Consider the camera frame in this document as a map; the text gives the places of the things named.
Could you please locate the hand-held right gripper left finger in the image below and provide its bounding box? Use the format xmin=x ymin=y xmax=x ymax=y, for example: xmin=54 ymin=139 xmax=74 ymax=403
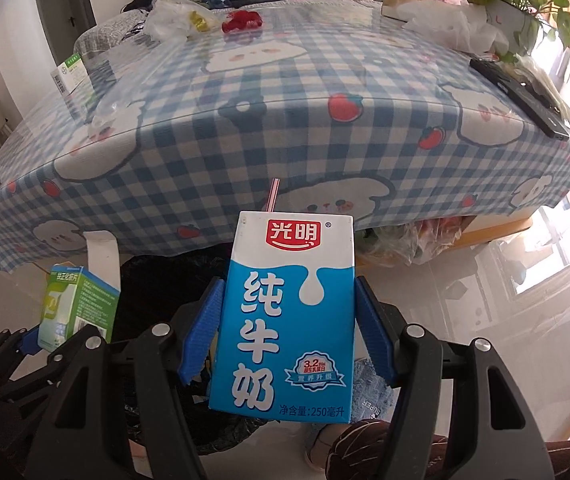
xmin=25 ymin=276 xmax=226 ymax=480

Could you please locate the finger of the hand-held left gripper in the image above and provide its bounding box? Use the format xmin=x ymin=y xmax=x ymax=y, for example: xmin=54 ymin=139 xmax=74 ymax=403
xmin=0 ymin=325 xmax=42 ymax=376
xmin=0 ymin=352 xmax=68 ymax=401

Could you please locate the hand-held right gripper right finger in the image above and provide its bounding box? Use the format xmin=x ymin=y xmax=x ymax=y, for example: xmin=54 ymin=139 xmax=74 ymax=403
xmin=355 ymin=276 xmax=556 ymax=480

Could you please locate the black lined trash bin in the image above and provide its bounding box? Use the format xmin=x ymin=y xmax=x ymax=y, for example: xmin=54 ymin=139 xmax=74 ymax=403
xmin=110 ymin=255 xmax=286 ymax=456

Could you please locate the blue white milk carton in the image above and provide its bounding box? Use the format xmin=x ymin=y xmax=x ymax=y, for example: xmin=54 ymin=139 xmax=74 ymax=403
xmin=208 ymin=177 xmax=356 ymax=426

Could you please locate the clear plastic wrapper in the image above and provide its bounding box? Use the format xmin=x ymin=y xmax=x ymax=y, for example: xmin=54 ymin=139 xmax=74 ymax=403
xmin=87 ymin=91 xmax=143 ymax=131

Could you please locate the white green medicine box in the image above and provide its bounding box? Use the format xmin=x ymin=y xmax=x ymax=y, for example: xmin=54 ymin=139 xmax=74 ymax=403
xmin=50 ymin=52 xmax=90 ymax=95

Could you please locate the red wrapper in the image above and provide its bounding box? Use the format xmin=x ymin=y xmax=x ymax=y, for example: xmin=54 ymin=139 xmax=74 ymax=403
xmin=221 ymin=10 xmax=264 ymax=33

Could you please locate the clear plastic bag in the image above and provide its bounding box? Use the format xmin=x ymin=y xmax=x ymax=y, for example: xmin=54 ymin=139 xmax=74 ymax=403
xmin=144 ymin=0 xmax=220 ymax=41

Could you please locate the blue fuzzy slipper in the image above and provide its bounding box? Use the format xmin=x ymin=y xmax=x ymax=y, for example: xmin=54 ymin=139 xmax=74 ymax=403
xmin=352 ymin=357 xmax=398 ymax=423

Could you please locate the clear bag with red print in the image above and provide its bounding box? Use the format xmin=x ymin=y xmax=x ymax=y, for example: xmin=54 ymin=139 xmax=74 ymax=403
xmin=355 ymin=215 xmax=466 ymax=267

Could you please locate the blue checkered bear tablecloth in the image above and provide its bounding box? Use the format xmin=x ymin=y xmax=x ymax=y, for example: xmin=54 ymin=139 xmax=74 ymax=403
xmin=0 ymin=0 xmax=570 ymax=273

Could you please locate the black phone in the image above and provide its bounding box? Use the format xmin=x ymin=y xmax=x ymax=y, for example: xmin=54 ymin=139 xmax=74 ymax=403
xmin=469 ymin=57 xmax=570 ymax=140

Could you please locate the tan paper box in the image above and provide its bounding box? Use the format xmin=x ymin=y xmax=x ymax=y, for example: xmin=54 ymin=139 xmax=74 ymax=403
xmin=382 ymin=0 xmax=423 ymax=21

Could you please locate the grey door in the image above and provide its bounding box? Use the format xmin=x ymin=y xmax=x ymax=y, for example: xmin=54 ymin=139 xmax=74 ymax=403
xmin=32 ymin=0 xmax=98 ymax=56

